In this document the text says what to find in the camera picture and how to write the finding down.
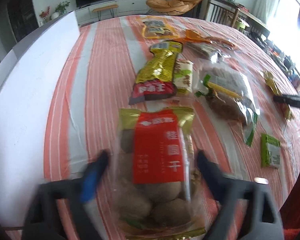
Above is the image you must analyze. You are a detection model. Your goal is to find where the orange dark meat bag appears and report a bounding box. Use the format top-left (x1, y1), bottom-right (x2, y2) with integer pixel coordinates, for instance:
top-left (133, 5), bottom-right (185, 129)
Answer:
top-left (186, 42), bottom-right (224, 63)

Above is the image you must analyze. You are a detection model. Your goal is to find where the orange lounge chair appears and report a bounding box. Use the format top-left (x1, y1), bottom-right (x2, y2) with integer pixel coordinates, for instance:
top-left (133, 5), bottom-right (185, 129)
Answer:
top-left (146, 0), bottom-right (202, 16)

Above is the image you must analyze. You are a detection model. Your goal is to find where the small green white packet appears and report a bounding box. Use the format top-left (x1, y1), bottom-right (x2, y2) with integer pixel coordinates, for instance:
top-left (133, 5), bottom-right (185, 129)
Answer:
top-left (261, 133), bottom-right (281, 169)

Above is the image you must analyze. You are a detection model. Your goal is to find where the gold red snack bag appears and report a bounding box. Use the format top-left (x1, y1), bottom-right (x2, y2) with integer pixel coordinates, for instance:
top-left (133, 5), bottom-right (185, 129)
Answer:
top-left (129, 40), bottom-right (183, 105)

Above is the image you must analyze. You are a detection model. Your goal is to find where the green clear dried fruit bag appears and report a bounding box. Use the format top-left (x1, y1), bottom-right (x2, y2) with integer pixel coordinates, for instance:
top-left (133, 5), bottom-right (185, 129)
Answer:
top-left (194, 78), bottom-right (259, 147)

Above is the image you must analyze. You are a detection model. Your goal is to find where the striped orange tablecloth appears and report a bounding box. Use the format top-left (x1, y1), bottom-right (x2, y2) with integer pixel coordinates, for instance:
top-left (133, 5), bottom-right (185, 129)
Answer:
top-left (5, 15), bottom-right (300, 240)

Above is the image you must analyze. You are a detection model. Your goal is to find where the orange chicken breast packet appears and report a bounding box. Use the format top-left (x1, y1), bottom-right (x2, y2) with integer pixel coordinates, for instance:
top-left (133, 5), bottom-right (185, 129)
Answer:
top-left (175, 29), bottom-right (237, 49)

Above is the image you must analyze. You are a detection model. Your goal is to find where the dark wooden chair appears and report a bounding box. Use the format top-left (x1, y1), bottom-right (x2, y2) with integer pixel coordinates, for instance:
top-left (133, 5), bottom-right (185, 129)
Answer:
top-left (204, 0), bottom-right (239, 27)

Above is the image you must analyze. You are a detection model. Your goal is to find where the white green pastry packet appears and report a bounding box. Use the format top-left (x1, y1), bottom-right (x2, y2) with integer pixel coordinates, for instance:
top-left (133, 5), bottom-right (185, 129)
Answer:
top-left (173, 60), bottom-right (193, 95)

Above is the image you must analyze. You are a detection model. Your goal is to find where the red flower arrangement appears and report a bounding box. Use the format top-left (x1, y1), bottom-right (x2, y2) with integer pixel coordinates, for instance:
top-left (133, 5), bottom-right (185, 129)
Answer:
top-left (39, 6), bottom-right (50, 25)

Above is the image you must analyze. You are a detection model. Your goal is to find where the white tv cabinet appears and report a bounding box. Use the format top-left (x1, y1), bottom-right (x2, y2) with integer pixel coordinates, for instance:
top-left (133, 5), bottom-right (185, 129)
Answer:
top-left (75, 0), bottom-right (148, 25)

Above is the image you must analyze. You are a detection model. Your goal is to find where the yellow long snack bag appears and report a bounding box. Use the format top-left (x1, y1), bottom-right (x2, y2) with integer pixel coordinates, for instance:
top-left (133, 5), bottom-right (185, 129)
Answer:
top-left (263, 70), bottom-right (294, 121)

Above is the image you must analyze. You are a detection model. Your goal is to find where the black display cabinet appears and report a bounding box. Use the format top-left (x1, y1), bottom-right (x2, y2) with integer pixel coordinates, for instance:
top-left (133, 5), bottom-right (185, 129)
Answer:
top-left (7, 0), bottom-right (39, 42)

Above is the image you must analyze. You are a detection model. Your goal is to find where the clear sausage stick bag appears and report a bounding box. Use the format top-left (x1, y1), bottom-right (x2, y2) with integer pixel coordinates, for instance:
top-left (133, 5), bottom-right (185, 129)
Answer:
top-left (199, 60), bottom-right (253, 99)

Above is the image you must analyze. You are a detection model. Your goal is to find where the white vase green plant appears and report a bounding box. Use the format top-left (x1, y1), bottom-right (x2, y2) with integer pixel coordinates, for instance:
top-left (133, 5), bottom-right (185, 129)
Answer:
top-left (51, 1), bottom-right (70, 20)

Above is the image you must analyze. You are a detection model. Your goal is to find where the white cardboard box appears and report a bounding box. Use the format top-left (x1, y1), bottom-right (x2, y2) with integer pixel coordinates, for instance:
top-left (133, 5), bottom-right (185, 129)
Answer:
top-left (0, 12), bottom-right (79, 227)

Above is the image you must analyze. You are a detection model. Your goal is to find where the wooden bench stool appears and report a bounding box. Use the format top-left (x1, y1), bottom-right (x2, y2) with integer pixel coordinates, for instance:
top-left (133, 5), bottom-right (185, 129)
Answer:
top-left (91, 4), bottom-right (119, 21)

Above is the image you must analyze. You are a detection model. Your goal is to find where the longan bag red label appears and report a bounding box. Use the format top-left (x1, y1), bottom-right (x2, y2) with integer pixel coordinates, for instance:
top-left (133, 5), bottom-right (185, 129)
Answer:
top-left (113, 107), bottom-right (206, 239)

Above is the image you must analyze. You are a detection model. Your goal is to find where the yellow quail egg bag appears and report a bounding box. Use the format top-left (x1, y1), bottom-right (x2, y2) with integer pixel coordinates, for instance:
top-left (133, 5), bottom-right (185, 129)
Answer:
top-left (138, 16), bottom-right (179, 39)

